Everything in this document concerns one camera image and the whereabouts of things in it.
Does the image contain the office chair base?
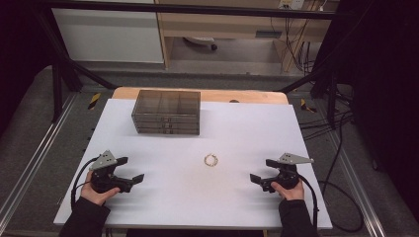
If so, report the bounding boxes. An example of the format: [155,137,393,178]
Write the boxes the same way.
[183,36,218,51]

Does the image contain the transparent brown drawer box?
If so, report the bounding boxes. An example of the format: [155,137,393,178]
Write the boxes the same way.
[131,89,202,136]

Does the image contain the person's left hand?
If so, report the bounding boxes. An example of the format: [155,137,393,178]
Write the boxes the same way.
[80,171,122,207]

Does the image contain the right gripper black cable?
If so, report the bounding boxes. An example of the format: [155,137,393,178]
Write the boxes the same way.
[295,173,320,230]

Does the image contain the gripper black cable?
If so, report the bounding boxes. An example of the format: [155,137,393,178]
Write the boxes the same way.
[70,157,100,211]
[295,173,320,230]

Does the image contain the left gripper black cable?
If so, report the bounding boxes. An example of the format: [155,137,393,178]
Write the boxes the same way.
[70,157,100,211]

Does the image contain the hanging black cable bundle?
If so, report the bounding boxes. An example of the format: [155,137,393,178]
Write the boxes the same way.
[284,16,318,76]

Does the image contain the gold bracelet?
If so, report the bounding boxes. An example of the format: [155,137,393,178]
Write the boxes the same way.
[204,153,219,168]

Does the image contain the black floor cables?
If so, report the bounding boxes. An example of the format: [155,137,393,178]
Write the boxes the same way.
[297,110,366,233]

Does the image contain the white wall socket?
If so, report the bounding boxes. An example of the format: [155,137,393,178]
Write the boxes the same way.
[279,0,305,10]

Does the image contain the light wooden desk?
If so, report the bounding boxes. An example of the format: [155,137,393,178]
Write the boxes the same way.
[154,0,340,73]

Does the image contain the black curtain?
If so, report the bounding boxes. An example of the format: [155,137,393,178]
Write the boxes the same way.
[340,0,419,213]
[0,0,55,136]

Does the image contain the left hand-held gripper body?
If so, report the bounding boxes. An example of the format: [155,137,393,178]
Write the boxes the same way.
[89,150,133,195]

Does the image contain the aluminium rail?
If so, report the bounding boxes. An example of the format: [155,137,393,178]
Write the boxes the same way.
[324,130,387,237]
[0,93,79,225]

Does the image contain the black metal frame strut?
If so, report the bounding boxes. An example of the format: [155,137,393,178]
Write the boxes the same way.
[33,9,117,123]
[280,63,341,130]

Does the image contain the wooden table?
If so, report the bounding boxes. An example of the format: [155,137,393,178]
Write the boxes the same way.
[112,86,290,106]

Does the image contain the white table board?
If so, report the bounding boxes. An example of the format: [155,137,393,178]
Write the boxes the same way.
[53,98,334,230]

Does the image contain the white cabinet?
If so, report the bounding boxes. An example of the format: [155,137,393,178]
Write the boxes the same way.
[51,7,165,64]

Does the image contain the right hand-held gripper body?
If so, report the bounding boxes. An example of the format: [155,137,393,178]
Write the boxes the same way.
[261,152,314,194]

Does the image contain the transparent brown drawer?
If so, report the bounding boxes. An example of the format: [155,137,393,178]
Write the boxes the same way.
[131,113,201,123]

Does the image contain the person's right hand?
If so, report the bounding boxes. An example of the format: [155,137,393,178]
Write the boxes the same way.
[270,179,305,201]

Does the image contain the yellow black tape strip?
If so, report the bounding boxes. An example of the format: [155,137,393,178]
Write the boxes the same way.
[299,98,318,114]
[87,92,102,111]

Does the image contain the black metal frame bar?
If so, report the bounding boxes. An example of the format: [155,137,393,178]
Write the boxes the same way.
[42,0,338,20]

